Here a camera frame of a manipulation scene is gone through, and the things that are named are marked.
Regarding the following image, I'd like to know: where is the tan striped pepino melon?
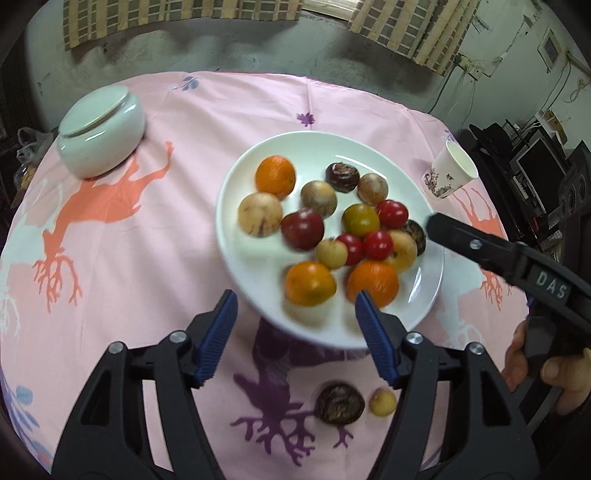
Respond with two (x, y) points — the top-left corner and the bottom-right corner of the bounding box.
(237, 192), (283, 238)

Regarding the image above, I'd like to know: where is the wide checked curtain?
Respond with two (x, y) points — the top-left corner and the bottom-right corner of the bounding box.
(62, 0), (305, 51)

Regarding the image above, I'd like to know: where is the dark computer monitor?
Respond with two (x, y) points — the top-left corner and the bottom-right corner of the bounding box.
(515, 136), (568, 185)

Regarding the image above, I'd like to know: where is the person's right hand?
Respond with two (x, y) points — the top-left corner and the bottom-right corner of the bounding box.
(502, 318), (591, 395)

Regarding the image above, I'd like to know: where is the yellow pepino melon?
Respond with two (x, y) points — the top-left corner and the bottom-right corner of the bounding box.
(383, 230), (419, 271)

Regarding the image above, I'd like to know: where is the orange-yellow tomato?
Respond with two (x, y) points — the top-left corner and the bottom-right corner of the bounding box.
(285, 261), (337, 307)

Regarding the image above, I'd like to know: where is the pink printed tablecloth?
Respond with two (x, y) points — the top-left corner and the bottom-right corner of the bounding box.
(0, 70), (532, 480)

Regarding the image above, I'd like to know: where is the white wall socket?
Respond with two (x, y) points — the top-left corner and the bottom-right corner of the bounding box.
(457, 53), (485, 81)

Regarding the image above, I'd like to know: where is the printed paper cup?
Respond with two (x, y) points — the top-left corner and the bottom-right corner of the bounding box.
(422, 141), (479, 200)

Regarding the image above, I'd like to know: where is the narrow checked curtain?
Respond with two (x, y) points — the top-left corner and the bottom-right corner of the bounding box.
(346, 0), (481, 77)

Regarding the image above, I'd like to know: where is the pale green lidded jar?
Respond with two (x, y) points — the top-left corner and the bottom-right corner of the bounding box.
(56, 85), (147, 180)

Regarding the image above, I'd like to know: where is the white oval plate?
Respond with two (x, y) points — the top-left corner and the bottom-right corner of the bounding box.
(216, 131), (445, 349)

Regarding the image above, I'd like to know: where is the black speaker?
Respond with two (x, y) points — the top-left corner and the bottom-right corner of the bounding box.
(556, 141), (591, 217)

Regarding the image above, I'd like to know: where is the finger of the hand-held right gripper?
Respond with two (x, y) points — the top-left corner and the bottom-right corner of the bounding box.
(426, 212), (522, 287)

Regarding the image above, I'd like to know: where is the clear plastic bag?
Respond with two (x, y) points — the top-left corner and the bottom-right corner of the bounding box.
(16, 127), (58, 164)

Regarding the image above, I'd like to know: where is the dark red tomato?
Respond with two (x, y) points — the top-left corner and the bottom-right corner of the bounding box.
(281, 208), (325, 251)

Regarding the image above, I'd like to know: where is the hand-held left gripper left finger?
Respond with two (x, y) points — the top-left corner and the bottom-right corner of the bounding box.
(52, 289), (239, 480)

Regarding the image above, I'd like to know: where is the red cherry tomato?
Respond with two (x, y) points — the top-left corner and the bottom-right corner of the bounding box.
(337, 233), (365, 266)
(362, 231), (394, 260)
(376, 199), (409, 229)

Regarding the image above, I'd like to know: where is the brown round fruit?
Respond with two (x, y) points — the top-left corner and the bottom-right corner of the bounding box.
(357, 172), (389, 205)

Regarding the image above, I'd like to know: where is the cardboard box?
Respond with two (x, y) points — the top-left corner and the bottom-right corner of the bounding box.
(538, 108), (568, 139)

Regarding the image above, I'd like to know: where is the orange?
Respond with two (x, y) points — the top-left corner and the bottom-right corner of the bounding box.
(346, 260), (400, 309)
(255, 155), (297, 198)

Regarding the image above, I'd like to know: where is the green-brown passion fruit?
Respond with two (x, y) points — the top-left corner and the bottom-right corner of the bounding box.
(300, 180), (338, 219)

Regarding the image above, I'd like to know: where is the green-yellow tomato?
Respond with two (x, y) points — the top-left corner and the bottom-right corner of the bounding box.
(342, 203), (381, 236)

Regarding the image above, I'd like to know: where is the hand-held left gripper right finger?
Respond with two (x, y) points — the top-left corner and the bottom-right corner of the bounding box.
(355, 291), (541, 480)

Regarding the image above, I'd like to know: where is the dark water chestnut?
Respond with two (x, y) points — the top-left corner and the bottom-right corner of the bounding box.
(325, 162), (360, 192)
(401, 220), (427, 257)
(315, 383), (365, 425)

